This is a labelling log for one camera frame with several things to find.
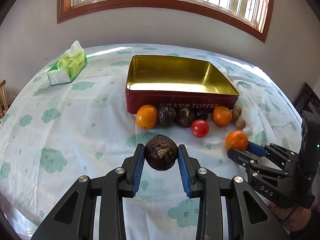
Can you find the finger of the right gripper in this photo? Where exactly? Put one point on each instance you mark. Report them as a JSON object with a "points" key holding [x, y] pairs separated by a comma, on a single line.
{"points": [[252, 165]]}

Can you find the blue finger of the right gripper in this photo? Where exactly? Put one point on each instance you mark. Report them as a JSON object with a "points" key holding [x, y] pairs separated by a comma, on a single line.
{"points": [[278, 155]]}

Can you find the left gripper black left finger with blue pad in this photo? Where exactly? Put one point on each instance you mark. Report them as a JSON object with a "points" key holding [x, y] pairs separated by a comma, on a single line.
{"points": [[73, 215]]}

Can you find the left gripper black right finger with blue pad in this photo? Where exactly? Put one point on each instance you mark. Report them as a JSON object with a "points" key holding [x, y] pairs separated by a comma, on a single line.
{"points": [[247, 215]]}

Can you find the orange mandarin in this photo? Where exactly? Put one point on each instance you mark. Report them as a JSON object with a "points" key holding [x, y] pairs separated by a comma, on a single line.
{"points": [[237, 140], [222, 116]]}

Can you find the brown longan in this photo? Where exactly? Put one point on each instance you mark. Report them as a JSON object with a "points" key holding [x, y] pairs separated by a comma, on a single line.
{"points": [[240, 123], [235, 116], [237, 109]]}

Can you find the red cherry tomato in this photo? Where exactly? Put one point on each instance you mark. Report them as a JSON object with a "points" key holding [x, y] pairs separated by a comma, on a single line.
{"points": [[199, 128]]}

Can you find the small dark round fruit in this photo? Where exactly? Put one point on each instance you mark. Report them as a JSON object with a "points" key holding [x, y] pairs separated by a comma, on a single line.
{"points": [[201, 115]]}

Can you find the oval orange kumquat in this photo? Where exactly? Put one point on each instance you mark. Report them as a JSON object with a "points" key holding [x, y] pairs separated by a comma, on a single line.
{"points": [[147, 116]]}

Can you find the person's hand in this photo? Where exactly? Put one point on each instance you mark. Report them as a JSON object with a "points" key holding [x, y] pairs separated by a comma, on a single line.
{"points": [[297, 218]]}

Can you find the dark wooden chair right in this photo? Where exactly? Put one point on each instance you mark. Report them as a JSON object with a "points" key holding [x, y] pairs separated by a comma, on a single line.
{"points": [[307, 100]]}

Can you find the white cloud pattern tablecloth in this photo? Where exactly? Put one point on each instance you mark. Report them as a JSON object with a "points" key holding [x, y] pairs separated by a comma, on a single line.
{"points": [[52, 135]]}

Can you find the red gold toffee tin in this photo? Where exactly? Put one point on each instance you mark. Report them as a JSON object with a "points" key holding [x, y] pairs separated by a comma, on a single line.
{"points": [[178, 82]]}

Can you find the wooden chair left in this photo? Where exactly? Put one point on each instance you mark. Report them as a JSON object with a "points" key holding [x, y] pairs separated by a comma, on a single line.
{"points": [[4, 105]]}

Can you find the green tissue pack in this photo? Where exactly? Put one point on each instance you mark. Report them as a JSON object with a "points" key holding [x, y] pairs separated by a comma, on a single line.
{"points": [[68, 66]]}

